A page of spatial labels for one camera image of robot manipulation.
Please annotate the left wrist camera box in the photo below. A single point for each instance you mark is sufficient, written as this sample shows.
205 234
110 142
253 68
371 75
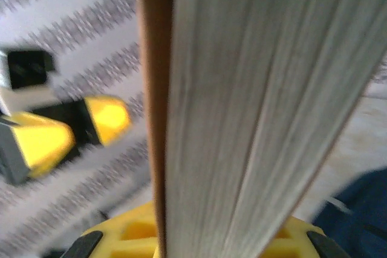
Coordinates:
27 69

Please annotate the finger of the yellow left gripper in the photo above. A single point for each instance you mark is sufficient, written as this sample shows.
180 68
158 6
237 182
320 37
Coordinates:
45 143
110 119

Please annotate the brown cover thick book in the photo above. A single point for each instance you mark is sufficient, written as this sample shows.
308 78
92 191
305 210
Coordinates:
242 89

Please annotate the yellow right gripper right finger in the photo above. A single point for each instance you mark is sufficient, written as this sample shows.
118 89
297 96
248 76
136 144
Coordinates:
302 240

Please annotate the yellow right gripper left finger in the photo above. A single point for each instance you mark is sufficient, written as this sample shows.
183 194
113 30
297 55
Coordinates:
133 234

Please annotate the navy blue student backpack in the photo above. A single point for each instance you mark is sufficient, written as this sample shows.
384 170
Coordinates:
362 209

